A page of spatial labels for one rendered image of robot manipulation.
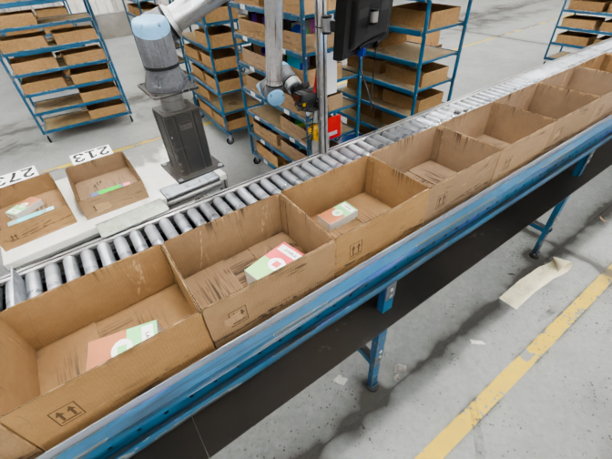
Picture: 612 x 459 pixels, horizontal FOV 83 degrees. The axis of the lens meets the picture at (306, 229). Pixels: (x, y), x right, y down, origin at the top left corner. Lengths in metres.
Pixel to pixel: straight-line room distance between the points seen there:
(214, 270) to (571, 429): 1.67
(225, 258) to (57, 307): 0.46
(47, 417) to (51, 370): 0.22
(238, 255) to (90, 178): 1.20
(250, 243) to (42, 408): 0.67
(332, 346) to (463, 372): 0.93
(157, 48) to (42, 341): 1.18
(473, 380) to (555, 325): 0.62
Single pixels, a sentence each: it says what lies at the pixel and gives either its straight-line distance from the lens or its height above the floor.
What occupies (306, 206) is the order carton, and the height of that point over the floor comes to 0.95.
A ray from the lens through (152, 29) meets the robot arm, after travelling 1.73.
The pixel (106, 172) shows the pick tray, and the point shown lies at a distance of 2.17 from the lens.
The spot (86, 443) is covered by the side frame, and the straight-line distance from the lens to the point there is 0.95.
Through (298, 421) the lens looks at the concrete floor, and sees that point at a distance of 1.80.
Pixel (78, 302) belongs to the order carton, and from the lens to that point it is 1.11.
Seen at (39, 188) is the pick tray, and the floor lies 0.79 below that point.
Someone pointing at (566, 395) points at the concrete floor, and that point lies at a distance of 2.15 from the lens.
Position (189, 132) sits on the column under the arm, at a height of 0.97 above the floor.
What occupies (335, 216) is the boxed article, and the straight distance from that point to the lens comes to 1.22.
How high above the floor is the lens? 1.68
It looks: 41 degrees down
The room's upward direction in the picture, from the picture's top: 4 degrees counter-clockwise
